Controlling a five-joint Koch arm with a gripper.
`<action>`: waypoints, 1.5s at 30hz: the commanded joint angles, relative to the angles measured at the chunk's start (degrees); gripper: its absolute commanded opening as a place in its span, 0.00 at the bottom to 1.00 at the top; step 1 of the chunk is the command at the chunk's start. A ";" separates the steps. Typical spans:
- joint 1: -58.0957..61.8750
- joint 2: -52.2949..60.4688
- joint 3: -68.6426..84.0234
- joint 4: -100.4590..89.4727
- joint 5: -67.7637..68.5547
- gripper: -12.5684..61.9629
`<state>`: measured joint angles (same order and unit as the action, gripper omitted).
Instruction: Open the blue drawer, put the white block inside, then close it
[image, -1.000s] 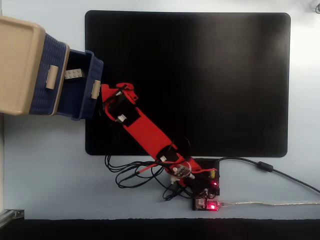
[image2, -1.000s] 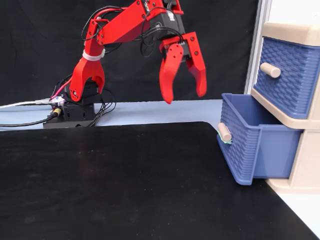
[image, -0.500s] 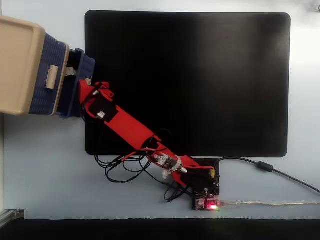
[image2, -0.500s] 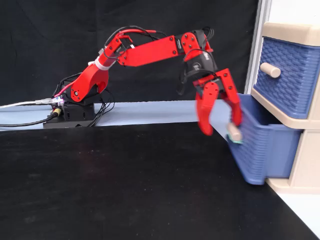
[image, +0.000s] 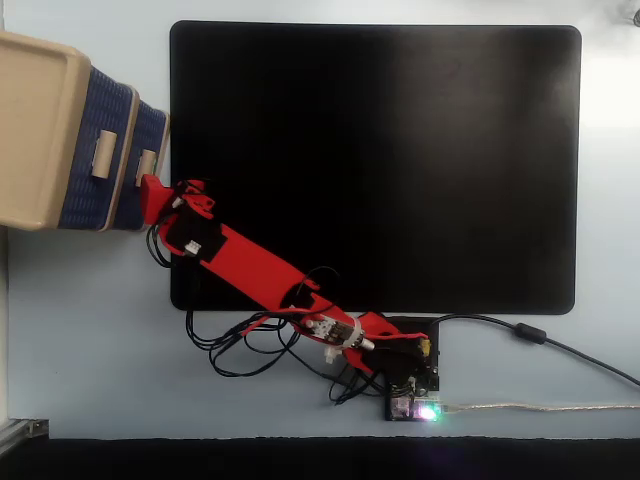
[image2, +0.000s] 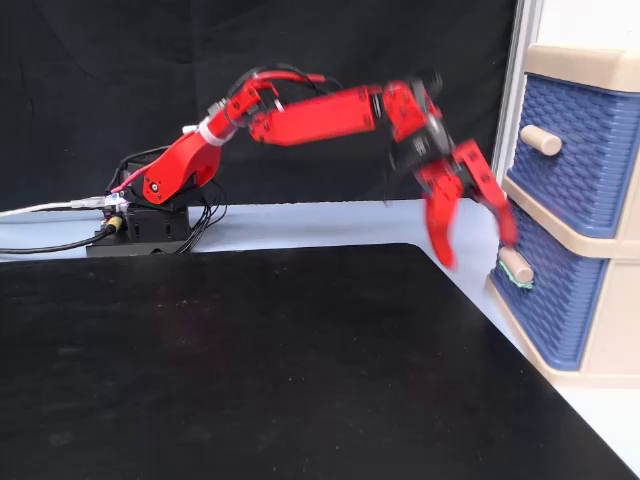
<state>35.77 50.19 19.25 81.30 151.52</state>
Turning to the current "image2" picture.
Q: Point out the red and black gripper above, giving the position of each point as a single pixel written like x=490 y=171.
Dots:
x=422 y=147

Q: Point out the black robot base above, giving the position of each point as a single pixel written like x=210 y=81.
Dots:
x=150 y=225

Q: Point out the red robot arm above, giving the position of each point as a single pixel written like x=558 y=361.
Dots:
x=320 y=120

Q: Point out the beige drawer cabinet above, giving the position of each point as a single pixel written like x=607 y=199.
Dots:
x=617 y=310

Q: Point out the green rubber band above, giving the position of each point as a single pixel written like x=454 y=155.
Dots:
x=510 y=277

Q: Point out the black table mat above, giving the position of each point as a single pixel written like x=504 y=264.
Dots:
x=300 y=380

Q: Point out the pink controller board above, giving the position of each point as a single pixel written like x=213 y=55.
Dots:
x=114 y=202

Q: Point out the black backdrop curtain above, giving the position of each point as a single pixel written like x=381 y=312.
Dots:
x=125 y=75

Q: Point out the aluminium frame post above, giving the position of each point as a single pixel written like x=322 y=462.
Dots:
x=515 y=75

